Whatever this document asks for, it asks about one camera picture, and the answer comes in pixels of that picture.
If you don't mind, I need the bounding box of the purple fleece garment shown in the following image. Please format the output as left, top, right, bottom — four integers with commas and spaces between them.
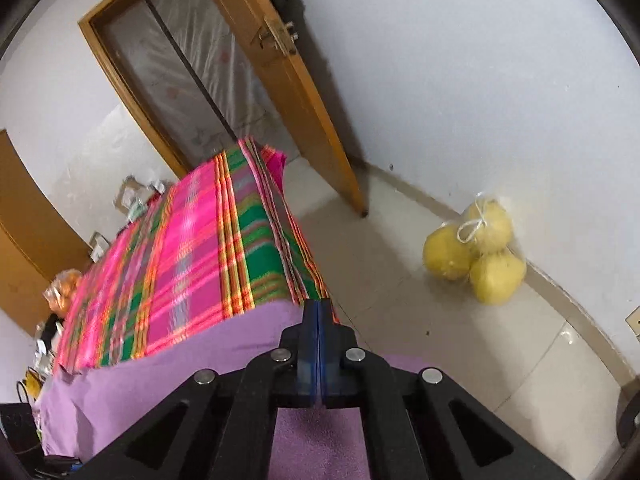
31, 300, 436, 480

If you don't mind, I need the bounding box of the cluttered glass side table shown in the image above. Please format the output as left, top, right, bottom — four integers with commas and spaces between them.
15, 313, 64, 404

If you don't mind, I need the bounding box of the pink plaid tablecloth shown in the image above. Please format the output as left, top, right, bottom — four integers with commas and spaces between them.
53, 138, 329, 374

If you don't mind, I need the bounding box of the bag of oranges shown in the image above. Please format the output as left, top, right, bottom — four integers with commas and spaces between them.
43, 269, 82, 318

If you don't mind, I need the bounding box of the bag of yellow pomelos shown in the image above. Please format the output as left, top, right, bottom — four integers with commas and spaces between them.
422, 194, 527, 306

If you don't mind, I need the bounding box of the wooden wardrobe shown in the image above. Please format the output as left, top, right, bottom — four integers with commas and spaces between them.
1, 131, 90, 335

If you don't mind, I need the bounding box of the white cardboard box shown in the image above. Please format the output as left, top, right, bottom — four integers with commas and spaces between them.
89, 232, 111, 262

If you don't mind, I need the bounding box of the brown cardboard parcel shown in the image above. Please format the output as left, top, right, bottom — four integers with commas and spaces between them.
114, 176, 149, 217

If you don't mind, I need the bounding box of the plastic-covered doorway curtain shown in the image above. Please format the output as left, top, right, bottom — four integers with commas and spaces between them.
104, 0, 299, 167

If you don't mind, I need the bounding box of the wooden door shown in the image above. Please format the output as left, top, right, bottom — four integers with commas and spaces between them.
214, 0, 368, 217

